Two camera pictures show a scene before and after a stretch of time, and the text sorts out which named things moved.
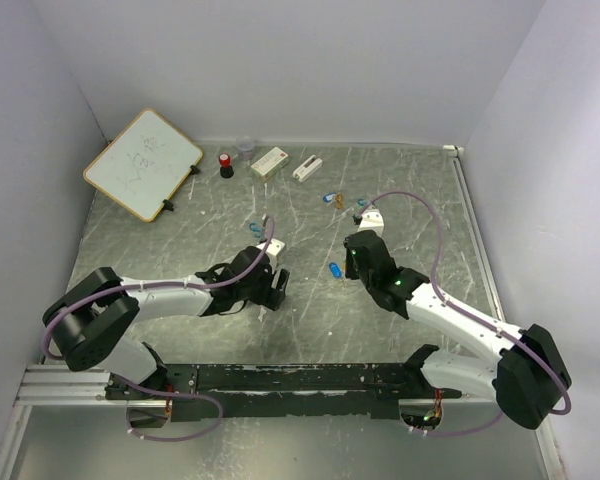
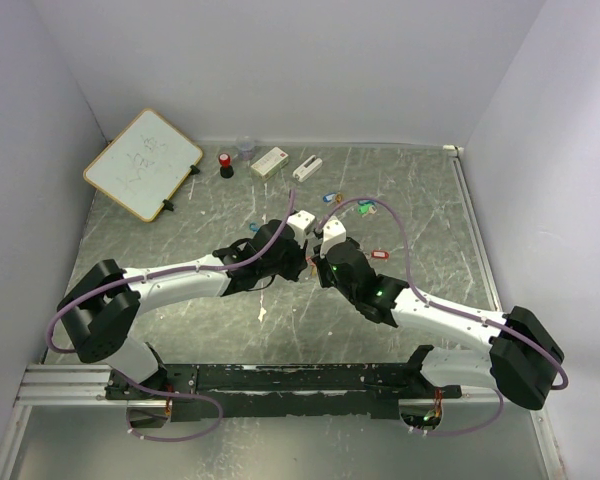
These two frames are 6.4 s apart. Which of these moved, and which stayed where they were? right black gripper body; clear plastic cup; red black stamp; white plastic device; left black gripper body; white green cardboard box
Moved: left black gripper body; right black gripper body
Stayed: red black stamp; clear plastic cup; white plastic device; white green cardboard box
